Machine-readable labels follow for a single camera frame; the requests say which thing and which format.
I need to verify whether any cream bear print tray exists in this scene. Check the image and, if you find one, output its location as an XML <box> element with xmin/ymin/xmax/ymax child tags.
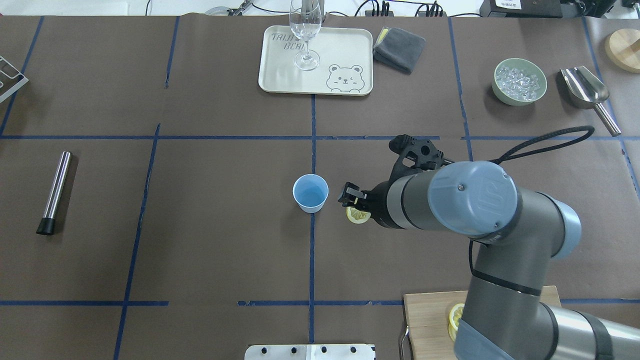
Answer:
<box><xmin>258</xmin><ymin>25</ymin><xmax>374</xmax><ymax>96</ymax></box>

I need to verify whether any yellow lemon slice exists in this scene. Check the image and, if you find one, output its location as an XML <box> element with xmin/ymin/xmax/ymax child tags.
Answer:
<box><xmin>345</xmin><ymin>206</ymin><xmax>371</xmax><ymax>224</ymax></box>
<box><xmin>447</xmin><ymin>303</ymin><xmax>465</xmax><ymax>342</ymax></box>

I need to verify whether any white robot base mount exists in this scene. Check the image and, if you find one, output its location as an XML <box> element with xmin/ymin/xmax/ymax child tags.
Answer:
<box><xmin>244</xmin><ymin>343</ymin><xmax>377</xmax><ymax>360</ymax></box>

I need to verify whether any round wooden stand base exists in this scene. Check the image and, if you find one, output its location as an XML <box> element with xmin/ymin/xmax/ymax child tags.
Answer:
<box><xmin>605</xmin><ymin>28</ymin><xmax>640</xmax><ymax>75</ymax></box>

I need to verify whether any clear wine glass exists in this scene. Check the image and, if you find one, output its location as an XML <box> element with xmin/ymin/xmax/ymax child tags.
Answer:
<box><xmin>289</xmin><ymin>0</ymin><xmax>322</xmax><ymax>71</ymax></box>

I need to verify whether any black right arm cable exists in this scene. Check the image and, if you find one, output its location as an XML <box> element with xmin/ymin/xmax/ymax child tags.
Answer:
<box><xmin>440</xmin><ymin>125</ymin><xmax>596</xmax><ymax>281</ymax></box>

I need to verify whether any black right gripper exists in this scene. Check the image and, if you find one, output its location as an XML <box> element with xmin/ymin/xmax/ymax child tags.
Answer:
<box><xmin>338</xmin><ymin>134</ymin><xmax>446</xmax><ymax>229</ymax></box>

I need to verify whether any white wire cup rack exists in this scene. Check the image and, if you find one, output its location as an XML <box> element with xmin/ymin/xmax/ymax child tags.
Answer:
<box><xmin>0</xmin><ymin>56</ymin><xmax>29</xmax><ymax>103</ymax></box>

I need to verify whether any dark grey folded cloth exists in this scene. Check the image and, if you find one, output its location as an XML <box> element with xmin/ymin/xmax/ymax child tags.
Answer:
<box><xmin>372</xmin><ymin>27</ymin><xmax>426</xmax><ymax>75</ymax></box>

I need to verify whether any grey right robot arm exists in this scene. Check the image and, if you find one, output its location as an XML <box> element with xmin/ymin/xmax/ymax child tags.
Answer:
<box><xmin>338</xmin><ymin>134</ymin><xmax>640</xmax><ymax>360</ymax></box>

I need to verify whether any green bowl of ice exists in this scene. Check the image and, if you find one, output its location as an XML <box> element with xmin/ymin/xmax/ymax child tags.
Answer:
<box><xmin>491</xmin><ymin>58</ymin><xmax>547</xmax><ymax>106</ymax></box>

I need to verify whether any light blue paper cup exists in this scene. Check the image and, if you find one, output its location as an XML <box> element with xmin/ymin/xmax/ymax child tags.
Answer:
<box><xmin>292</xmin><ymin>174</ymin><xmax>329</xmax><ymax>214</ymax></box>

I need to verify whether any bamboo cutting board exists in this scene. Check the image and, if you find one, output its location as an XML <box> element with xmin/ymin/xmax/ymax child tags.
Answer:
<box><xmin>404</xmin><ymin>279</ymin><xmax>565</xmax><ymax>360</ymax></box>

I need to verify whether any steel muddler black tip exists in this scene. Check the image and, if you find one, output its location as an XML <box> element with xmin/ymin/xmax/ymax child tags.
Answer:
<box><xmin>35</xmin><ymin>151</ymin><xmax>73</xmax><ymax>236</ymax></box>

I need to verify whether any stainless steel ice scoop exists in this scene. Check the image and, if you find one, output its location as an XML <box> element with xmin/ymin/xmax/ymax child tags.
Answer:
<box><xmin>560</xmin><ymin>65</ymin><xmax>622</xmax><ymax>137</ymax></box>

